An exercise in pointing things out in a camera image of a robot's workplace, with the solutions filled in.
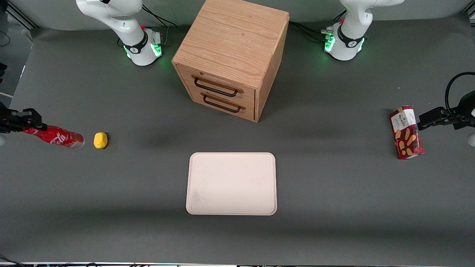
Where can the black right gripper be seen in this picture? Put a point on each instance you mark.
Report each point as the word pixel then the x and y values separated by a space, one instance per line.
pixel 7 121

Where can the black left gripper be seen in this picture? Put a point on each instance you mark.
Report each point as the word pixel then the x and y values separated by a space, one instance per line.
pixel 457 118

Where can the red coke bottle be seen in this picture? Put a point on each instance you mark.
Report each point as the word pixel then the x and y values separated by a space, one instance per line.
pixel 59 137

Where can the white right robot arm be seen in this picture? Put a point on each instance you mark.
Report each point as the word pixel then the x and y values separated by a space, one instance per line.
pixel 122 22

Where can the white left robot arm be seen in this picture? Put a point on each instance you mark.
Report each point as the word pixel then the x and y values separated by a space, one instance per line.
pixel 350 33

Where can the beige plastic tray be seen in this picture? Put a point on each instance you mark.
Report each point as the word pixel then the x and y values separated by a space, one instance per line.
pixel 232 183

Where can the red cookie box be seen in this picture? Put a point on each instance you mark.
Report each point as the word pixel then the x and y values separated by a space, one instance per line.
pixel 406 133

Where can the yellow lemon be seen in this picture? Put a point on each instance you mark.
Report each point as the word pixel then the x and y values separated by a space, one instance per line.
pixel 100 140

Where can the wooden drawer cabinet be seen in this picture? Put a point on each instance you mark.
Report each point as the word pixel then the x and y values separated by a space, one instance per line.
pixel 233 37

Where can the aluminium frame rail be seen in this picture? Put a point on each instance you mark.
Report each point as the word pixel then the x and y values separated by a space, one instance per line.
pixel 22 16
pixel 470 13

